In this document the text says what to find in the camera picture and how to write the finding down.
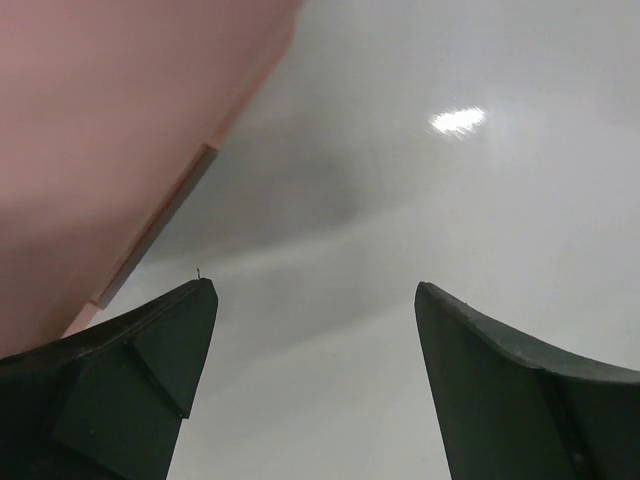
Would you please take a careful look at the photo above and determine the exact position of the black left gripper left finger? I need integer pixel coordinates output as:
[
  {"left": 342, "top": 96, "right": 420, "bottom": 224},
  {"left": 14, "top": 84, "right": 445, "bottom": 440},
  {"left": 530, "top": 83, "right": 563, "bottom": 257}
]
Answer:
[{"left": 1, "top": 278, "right": 218, "bottom": 479}]

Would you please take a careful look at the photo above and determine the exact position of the pink perforated basket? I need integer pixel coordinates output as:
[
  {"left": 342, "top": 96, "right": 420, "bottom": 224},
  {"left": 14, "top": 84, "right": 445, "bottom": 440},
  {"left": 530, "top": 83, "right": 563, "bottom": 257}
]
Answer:
[{"left": 1, "top": 1, "right": 300, "bottom": 356}]

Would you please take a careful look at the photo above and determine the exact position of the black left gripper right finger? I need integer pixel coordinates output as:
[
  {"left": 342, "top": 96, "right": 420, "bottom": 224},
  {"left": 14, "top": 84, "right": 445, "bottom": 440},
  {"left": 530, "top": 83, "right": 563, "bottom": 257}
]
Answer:
[{"left": 415, "top": 282, "right": 639, "bottom": 479}]

